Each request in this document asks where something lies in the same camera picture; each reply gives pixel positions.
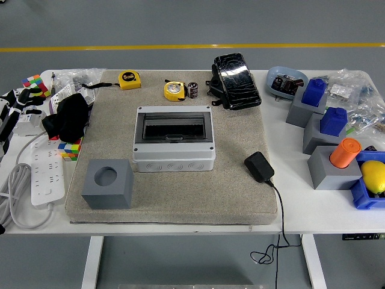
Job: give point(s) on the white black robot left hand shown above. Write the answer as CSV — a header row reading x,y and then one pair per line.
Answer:
x,y
9,120

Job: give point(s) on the dark transparent hinged box lid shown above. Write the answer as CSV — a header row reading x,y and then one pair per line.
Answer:
x,y
173,126

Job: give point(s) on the grey plastic junction box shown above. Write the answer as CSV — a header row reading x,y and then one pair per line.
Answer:
x,y
174,159

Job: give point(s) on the small black cylinder battery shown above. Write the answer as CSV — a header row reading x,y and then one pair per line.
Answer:
x,y
193,89

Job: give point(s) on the blue block battery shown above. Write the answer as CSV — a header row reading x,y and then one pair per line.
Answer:
x,y
333,122
314,93

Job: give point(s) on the orange cylindrical battery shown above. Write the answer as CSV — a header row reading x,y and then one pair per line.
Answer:
x,y
344,153

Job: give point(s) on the white circuit breaker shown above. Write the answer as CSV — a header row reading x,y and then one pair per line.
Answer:
x,y
30,123

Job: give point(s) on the large colourful puzzle cube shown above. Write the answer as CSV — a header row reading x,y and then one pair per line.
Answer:
x,y
34,82

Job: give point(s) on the white purple packet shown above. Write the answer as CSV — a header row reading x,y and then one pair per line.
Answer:
x,y
61,94

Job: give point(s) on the thin pen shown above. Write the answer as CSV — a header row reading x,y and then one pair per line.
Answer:
x,y
53,81

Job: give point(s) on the black cloth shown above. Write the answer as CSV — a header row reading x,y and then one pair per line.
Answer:
x,y
70,117

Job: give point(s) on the white power strip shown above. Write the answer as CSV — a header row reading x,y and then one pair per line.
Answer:
x,y
48,174

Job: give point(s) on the small colourful puzzle cube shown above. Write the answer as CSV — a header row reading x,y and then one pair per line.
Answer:
x,y
70,150

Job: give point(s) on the clear bag dark parts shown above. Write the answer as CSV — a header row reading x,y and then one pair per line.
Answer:
x,y
78,76

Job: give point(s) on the square yellow tape measure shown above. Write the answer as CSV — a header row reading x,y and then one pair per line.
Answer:
x,y
129,79

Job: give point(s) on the grey holder block round hole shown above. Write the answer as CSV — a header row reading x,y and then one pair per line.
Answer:
x,y
120,192
322,174

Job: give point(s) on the white table leg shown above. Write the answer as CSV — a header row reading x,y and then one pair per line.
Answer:
x,y
314,262
91,262

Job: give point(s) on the round yellow tape measure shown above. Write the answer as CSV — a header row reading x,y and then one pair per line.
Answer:
x,y
174,90

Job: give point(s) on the beige fabric mat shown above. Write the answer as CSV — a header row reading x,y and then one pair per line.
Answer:
x,y
195,195

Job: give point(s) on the black glossy pouch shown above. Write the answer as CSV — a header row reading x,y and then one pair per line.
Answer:
x,y
237,81

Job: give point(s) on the black power adapter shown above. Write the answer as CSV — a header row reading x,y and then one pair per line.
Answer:
x,y
259,167

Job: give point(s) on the light blue bowl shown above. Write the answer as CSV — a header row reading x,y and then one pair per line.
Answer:
x,y
276,73

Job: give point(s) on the dark brown components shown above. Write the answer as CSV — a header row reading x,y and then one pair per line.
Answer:
x,y
285,84

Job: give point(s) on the small clear bag white parts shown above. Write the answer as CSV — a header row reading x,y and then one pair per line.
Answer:
x,y
341,91

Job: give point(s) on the large clear parts bag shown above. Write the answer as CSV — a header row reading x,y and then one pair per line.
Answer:
x,y
367,105

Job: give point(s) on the small black item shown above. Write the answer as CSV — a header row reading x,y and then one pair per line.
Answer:
x,y
370,148

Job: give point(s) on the blue plastic bin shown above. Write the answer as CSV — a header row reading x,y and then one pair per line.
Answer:
x,y
365,198

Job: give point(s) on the yellow lemon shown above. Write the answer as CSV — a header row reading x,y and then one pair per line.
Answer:
x,y
373,176

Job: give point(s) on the black table control panel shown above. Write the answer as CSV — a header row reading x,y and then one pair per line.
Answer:
x,y
361,237

